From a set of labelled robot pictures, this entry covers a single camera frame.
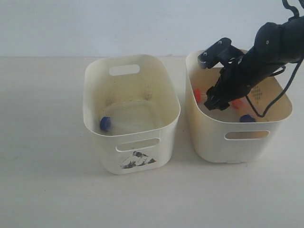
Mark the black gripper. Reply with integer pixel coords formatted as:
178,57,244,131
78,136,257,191
204,62,249,111

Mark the cream plastic bin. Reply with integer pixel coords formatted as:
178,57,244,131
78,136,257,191
83,55,181,174
185,50,293,163

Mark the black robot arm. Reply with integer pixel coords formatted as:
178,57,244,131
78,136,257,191
198,17,304,110

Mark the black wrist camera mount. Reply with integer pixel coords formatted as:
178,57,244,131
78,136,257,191
197,38,244,69

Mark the black cable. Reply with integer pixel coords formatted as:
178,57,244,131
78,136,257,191
246,0,304,118

